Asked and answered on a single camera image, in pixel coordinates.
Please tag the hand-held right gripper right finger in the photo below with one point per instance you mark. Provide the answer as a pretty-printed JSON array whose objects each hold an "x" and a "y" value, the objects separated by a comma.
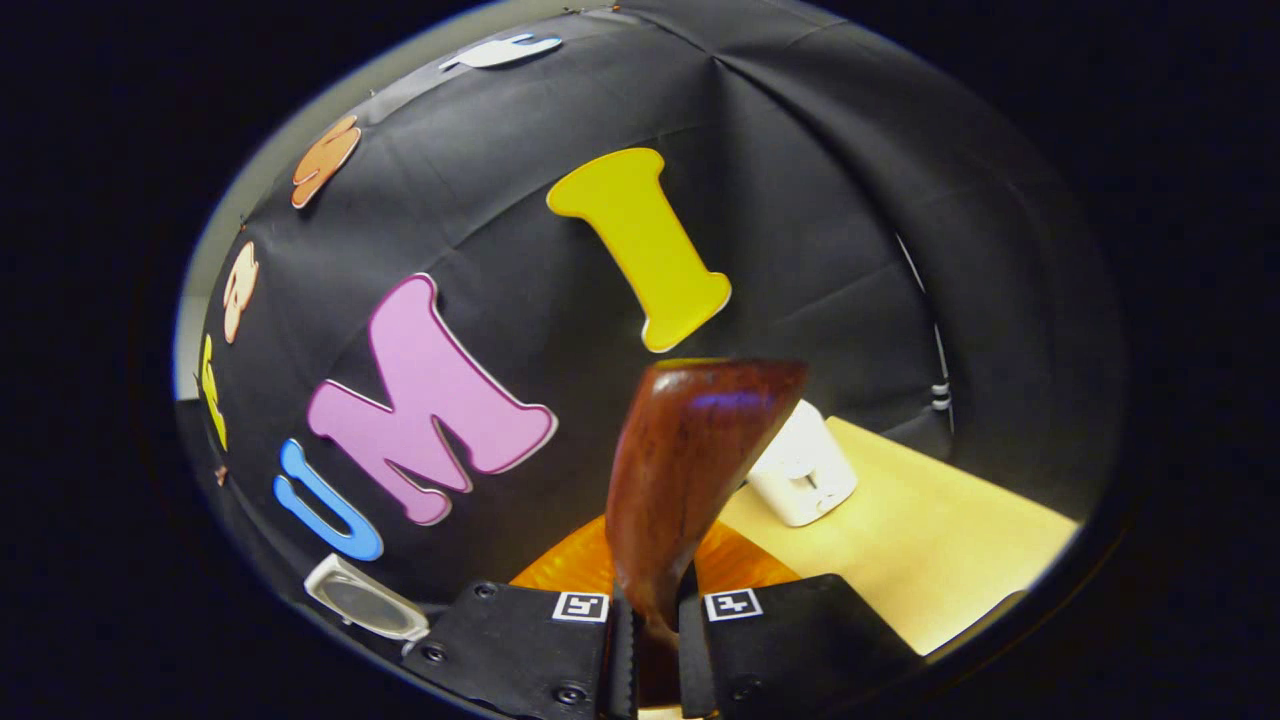
[{"x": 790, "y": 640}]

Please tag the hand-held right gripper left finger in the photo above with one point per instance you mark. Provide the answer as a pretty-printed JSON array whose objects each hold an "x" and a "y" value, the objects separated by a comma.
[{"x": 520, "y": 645}]

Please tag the clear box of rice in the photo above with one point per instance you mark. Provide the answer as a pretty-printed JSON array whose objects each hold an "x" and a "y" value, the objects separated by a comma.
[{"x": 365, "y": 600}]

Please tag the brown wooden spoon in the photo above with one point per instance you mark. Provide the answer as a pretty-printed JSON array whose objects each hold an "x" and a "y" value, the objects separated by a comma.
[{"x": 690, "y": 460}]

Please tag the white toaster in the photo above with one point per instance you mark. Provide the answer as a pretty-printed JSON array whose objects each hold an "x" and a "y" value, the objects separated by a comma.
[{"x": 800, "y": 480}]

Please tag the black backdrop cloth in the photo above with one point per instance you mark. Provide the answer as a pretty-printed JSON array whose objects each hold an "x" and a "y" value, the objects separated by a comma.
[{"x": 800, "y": 150}]

